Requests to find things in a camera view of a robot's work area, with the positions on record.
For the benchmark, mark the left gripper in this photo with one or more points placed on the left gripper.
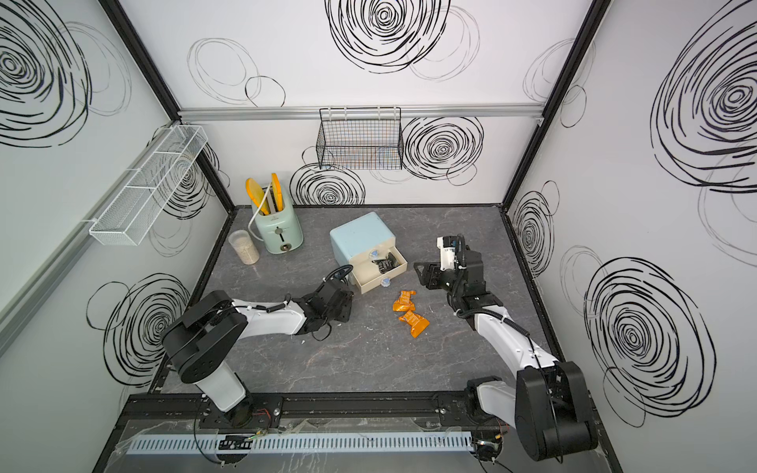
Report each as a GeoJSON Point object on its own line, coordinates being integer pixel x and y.
{"type": "Point", "coordinates": [345, 316]}

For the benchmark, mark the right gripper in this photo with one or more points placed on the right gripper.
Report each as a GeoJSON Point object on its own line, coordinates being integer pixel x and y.
{"type": "Point", "coordinates": [433, 271]}

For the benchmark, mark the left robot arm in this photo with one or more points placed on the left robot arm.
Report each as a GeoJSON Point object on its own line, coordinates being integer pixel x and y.
{"type": "Point", "coordinates": [199, 342]}

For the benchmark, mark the orange cookie packet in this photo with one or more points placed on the orange cookie packet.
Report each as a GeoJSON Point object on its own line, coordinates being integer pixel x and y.
{"type": "Point", "coordinates": [404, 302]}
{"type": "Point", "coordinates": [417, 323]}

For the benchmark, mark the blue cream drawer cabinet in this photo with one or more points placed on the blue cream drawer cabinet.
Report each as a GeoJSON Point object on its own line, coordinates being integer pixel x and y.
{"type": "Point", "coordinates": [360, 236]}

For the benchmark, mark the white mesh wall shelf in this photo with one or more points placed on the white mesh wall shelf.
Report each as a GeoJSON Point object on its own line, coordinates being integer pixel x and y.
{"type": "Point", "coordinates": [168, 182]}

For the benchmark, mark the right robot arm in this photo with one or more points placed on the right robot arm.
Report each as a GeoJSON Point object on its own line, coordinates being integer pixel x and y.
{"type": "Point", "coordinates": [549, 406]}

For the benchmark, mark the slotted grey cable duct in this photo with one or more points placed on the slotted grey cable duct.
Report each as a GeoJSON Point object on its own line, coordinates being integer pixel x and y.
{"type": "Point", "coordinates": [408, 442]}

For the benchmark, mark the black wire wall basket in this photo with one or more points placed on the black wire wall basket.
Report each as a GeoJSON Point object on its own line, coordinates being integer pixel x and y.
{"type": "Point", "coordinates": [365, 139]}

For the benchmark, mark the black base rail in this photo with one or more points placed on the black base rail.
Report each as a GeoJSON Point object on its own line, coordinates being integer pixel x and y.
{"type": "Point", "coordinates": [448, 408]}

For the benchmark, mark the clear plastic cup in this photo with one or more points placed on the clear plastic cup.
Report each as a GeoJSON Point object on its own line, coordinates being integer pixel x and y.
{"type": "Point", "coordinates": [243, 244]}

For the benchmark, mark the yellow toast slice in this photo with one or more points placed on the yellow toast slice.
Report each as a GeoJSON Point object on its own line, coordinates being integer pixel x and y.
{"type": "Point", "coordinates": [257, 195]}
{"type": "Point", "coordinates": [277, 192]}

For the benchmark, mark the cream drawer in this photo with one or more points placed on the cream drawer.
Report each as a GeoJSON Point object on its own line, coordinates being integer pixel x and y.
{"type": "Point", "coordinates": [377, 268]}

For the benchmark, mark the yellow toast slice left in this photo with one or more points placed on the yellow toast slice left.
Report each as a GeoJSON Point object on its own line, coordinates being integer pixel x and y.
{"type": "Point", "coordinates": [257, 195]}

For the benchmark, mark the yellow toast slice right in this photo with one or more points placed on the yellow toast slice right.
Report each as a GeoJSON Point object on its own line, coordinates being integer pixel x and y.
{"type": "Point", "coordinates": [277, 192]}

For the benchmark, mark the mint green toaster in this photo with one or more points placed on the mint green toaster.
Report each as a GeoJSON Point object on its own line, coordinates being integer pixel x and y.
{"type": "Point", "coordinates": [281, 232]}

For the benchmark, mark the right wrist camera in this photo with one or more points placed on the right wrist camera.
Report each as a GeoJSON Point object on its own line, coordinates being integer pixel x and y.
{"type": "Point", "coordinates": [449, 248]}

